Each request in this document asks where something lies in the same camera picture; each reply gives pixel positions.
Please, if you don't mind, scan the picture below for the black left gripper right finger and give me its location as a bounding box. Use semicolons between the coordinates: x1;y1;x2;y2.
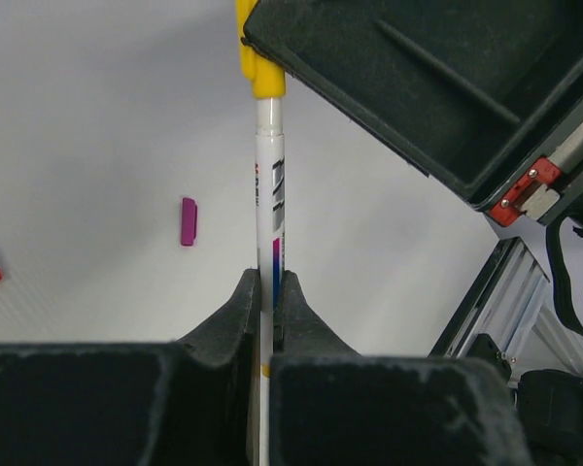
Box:
269;272;532;465

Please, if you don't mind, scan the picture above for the purple pen cap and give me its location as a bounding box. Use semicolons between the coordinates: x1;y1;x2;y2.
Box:
180;197;198;247

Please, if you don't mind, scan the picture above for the aluminium rail frame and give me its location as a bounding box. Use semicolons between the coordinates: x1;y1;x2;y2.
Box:
429;238;583;388

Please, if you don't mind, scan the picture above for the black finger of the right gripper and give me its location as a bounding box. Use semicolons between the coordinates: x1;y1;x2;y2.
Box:
244;1;583;207

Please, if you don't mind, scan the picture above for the yellow pen cap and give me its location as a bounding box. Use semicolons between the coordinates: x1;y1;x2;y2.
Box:
234;0;286;99

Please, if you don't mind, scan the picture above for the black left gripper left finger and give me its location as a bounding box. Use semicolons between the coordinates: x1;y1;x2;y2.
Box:
0;269;260;465

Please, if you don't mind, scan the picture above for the yellow end white pen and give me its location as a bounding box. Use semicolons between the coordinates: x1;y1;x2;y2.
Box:
256;97;285;465

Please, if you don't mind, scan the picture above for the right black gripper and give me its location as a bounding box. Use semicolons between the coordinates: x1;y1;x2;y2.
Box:
488;105;583;227

